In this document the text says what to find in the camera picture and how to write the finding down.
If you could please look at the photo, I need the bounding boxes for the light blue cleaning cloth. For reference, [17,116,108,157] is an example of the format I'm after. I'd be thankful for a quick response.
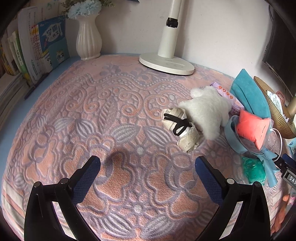
[224,115,280,187]

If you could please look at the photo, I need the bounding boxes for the green mesh scrunchie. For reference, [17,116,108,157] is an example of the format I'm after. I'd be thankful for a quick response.
[241,157,266,185]

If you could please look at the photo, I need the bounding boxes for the coral pink pouch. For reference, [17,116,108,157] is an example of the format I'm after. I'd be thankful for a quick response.
[236,110,270,150]

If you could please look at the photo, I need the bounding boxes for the teal cloth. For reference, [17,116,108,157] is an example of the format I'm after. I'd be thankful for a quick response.
[230,69,271,118]

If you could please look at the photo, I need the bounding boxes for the white fluffy star plush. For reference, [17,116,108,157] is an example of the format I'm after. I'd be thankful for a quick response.
[178,86,232,141]

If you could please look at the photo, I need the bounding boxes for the beige shoe black lace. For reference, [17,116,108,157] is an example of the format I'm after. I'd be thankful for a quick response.
[162,108,200,153]

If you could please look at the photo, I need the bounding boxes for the person hand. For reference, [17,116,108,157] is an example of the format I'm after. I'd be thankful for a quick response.
[271,194,290,234]

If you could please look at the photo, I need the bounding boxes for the brown ribbed glass bowl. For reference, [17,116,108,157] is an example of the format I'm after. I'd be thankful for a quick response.
[253,75,296,140]

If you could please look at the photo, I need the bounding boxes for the gold cylinder bottle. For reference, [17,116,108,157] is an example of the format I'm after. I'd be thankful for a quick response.
[287,94,296,118]

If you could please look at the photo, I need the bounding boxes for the black monitor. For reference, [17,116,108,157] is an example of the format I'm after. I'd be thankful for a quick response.
[263,0,295,96]

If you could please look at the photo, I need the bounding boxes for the pink patterned towel mat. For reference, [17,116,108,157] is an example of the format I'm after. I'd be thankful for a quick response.
[1,55,247,240]

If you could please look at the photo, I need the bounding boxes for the stacked books pile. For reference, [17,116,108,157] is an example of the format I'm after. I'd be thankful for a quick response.
[0,73,29,128]

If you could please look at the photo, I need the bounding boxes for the black pen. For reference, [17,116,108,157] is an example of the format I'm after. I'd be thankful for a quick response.
[23,73,49,100]

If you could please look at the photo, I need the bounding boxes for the white colourful spine book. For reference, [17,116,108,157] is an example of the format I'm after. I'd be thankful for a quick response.
[18,4,52,83]

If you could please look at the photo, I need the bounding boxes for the white desk lamp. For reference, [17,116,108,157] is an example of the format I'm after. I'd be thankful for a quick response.
[139,0,195,75]

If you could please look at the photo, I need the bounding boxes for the green spine book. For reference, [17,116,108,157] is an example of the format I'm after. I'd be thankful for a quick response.
[8,30,33,86]

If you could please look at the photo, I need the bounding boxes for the white ribbed vase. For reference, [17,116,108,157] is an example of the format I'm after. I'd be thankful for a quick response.
[76,14,102,60]

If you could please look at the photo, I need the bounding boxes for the blue cover workbook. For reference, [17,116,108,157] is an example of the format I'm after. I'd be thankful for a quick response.
[38,15,69,73]

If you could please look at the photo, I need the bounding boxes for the blue white artificial flowers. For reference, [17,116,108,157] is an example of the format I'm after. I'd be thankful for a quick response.
[61,0,114,19]

